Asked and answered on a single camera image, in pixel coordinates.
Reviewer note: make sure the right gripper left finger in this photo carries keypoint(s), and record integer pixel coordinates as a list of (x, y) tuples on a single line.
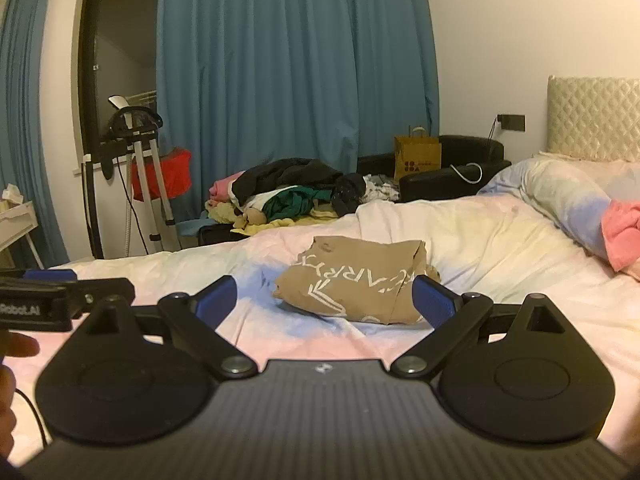
[(193, 319)]

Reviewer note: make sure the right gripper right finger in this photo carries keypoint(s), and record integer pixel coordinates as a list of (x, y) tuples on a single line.
[(454, 319)]

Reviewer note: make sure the tan printed t-shirt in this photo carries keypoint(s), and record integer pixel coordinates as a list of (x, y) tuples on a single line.
[(360, 281)]

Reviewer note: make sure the pile of mixed clothes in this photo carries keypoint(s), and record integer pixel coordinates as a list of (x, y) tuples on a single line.
[(297, 190)]

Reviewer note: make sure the person left hand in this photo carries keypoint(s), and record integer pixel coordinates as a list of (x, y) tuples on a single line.
[(14, 345)]

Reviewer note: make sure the white dressing table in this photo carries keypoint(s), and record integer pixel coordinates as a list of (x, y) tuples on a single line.
[(17, 223)]

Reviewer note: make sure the tissue box on table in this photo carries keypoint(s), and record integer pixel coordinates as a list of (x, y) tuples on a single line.
[(12, 195)]

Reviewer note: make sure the pastel tie-dye duvet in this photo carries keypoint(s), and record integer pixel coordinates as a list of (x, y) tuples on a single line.
[(493, 244)]

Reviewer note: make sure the blue curtain left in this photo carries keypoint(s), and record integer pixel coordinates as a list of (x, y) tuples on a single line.
[(22, 157)]

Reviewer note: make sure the blue curtain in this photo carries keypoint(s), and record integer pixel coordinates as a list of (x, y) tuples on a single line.
[(243, 82), (22, 157)]

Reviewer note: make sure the black armchair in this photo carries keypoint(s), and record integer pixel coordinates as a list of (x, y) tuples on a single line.
[(468, 164)]

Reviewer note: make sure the red cloth bag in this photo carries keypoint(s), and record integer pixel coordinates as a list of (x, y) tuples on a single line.
[(176, 173)]

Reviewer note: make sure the pink cloth on bed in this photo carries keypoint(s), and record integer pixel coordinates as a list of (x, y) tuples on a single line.
[(620, 226)]

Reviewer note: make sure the garment steamer stand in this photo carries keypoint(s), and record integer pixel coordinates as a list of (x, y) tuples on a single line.
[(132, 133)]

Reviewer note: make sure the quilted cream headboard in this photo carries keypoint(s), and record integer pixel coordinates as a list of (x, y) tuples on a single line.
[(593, 118)]

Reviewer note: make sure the blue curtain right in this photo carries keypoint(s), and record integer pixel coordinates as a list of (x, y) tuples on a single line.
[(243, 82)]

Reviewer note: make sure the wall power socket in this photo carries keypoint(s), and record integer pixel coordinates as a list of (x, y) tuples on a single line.
[(512, 122)]

